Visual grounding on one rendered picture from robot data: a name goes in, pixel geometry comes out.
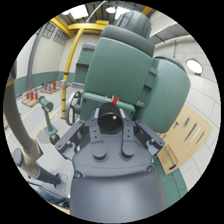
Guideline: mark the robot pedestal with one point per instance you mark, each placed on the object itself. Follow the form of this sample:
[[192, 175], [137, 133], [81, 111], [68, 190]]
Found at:
[[50, 178]]

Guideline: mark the grey valve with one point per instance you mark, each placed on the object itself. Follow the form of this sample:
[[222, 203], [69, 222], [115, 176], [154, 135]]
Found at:
[[45, 86], [50, 87]]

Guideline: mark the barred window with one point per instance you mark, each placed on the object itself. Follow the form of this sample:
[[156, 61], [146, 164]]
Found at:
[[49, 29], [60, 37]]

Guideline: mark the orange white control box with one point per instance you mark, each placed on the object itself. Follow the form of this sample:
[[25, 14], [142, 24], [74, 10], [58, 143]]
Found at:
[[63, 84]]

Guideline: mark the black cylindrical lever knob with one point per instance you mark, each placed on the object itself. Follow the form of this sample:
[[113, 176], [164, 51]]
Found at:
[[109, 120]]

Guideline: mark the green drill machine body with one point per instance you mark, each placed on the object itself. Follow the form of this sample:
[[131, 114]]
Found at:
[[119, 73]]

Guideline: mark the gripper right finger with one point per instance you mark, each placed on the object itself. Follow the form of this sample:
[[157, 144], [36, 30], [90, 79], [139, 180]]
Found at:
[[148, 136]]

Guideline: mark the white file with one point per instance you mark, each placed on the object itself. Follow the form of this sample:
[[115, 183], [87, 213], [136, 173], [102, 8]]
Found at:
[[196, 133]]

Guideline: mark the red lever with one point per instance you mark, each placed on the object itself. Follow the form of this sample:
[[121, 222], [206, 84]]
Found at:
[[115, 100]]

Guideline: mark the yellow jib crane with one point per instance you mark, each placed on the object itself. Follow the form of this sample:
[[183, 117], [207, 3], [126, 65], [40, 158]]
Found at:
[[73, 50]]

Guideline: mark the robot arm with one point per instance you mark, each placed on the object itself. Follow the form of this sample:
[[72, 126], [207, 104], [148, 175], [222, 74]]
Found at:
[[15, 112]]

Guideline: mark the black ball knob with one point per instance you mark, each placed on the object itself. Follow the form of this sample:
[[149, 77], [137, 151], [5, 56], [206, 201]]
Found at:
[[54, 139]]

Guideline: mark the red valve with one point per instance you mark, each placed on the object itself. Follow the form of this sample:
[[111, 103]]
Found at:
[[27, 95], [36, 95], [31, 94], [55, 84]]

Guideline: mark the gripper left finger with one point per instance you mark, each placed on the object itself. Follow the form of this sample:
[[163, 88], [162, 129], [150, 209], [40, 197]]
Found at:
[[70, 134]]

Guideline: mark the grey steel column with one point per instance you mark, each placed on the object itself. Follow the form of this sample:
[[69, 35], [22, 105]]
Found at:
[[32, 52]]

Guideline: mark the grey ventilation duct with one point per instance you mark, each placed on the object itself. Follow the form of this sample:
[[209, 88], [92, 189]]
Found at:
[[168, 35]]

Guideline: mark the small spanner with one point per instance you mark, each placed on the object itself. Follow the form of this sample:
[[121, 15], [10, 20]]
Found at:
[[163, 136]]

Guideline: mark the hacksaw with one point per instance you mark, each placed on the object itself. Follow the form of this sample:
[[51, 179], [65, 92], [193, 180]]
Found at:
[[170, 156]]

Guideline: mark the small grey tool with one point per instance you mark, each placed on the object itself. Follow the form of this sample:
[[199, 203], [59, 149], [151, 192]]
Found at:
[[187, 120]]

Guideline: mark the oval ceiling light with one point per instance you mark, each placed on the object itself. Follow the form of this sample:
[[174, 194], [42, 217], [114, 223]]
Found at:
[[110, 9], [65, 12]]

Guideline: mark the small hammer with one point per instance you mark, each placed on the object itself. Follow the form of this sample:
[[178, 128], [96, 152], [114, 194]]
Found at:
[[176, 124]]

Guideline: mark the dark grey file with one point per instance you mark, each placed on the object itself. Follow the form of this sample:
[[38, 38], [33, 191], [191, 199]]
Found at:
[[200, 136], [191, 130]]

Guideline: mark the grey handwheel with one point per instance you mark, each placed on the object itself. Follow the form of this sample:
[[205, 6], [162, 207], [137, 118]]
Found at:
[[70, 112]]

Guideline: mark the round wall lamp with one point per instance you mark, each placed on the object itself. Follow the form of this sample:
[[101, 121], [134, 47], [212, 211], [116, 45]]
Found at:
[[194, 66]]

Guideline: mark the green pedestal machine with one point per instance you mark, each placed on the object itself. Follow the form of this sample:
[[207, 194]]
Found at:
[[48, 112]]

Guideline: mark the tan tool board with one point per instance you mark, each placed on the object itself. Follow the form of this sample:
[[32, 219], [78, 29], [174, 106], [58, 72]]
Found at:
[[182, 152]]

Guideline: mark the wooden pallet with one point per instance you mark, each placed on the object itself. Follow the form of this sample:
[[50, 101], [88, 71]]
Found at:
[[50, 90], [29, 102]]

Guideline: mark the blue tray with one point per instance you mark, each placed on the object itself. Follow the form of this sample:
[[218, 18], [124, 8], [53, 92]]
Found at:
[[52, 196]]

